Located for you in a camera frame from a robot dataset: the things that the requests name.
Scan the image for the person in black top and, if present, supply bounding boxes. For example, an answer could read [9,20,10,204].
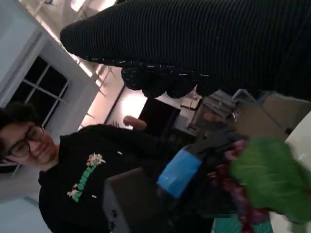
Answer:
[0,101,214,233]

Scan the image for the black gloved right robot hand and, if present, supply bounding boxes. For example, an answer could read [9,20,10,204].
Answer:
[59,0,311,100]

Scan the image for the dark paned window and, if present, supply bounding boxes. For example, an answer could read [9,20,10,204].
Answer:
[14,56,70,122]

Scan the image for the cluttered grey desk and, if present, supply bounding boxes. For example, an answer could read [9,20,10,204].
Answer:
[179,89,246,133]

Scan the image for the white square plate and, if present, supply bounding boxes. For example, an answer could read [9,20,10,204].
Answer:
[267,109,311,233]

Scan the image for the green cutting mat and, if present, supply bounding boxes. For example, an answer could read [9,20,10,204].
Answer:
[212,213,268,233]

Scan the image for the red toy grapes with leaf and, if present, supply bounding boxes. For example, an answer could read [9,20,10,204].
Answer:
[206,135,311,233]

